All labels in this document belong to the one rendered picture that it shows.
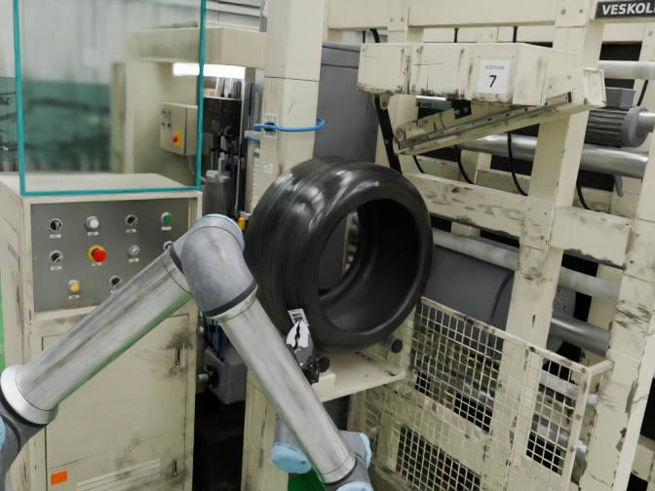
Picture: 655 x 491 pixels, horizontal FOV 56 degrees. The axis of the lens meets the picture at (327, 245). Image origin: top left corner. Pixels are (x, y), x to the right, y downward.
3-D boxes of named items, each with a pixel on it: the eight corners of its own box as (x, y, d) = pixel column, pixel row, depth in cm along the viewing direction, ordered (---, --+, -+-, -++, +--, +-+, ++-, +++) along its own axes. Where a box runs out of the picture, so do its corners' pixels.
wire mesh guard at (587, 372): (345, 441, 243) (362, 272, 226) (348, 440, 244) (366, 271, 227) (543, 597, 175) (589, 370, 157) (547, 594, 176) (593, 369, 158)
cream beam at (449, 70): (354, 91, 198) (359, 43, 194) (410, 95, 213) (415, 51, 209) (511, 104, 152) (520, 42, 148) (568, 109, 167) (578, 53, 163)
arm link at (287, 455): (308, 477, 143) (266, 472, 142) (312, 427, 151) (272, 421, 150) (318, 464, 136) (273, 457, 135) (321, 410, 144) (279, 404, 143)
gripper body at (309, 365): (293, 365, 163) (289, 408, 155) (281, 349, 157) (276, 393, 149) (321, 361, 160) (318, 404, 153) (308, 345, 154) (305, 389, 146)
